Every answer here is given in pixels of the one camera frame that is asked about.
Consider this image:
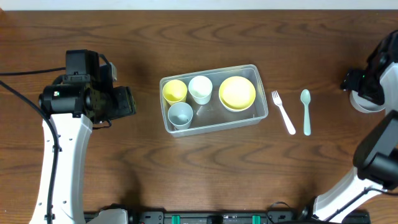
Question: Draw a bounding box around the white plastic cup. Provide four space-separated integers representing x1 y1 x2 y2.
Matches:
188 76 213 105

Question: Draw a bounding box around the yellow plastic bowl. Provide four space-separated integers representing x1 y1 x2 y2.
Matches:
218 76 256 109

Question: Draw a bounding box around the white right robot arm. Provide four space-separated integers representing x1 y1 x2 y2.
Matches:
300 31 397 223

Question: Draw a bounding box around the grey plastic bowl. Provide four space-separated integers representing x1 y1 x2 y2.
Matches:
349 91 385 113

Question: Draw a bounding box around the grey plastic cup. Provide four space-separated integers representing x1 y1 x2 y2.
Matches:
167 102 193 130

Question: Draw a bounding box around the mint green plastic spoon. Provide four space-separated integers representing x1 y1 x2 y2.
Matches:
300 89 312 136

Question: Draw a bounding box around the yellow plastic cup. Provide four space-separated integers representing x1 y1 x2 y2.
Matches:
162 80 188 106

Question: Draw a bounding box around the clear plastic container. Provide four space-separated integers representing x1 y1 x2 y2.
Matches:
159 64 269 138

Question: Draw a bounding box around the white plastic fork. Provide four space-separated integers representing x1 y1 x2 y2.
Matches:
271 91 296 135

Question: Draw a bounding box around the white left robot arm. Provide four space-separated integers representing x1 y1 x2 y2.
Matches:
30 50 136 223

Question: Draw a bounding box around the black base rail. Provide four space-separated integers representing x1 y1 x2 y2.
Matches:
83 210 371 224

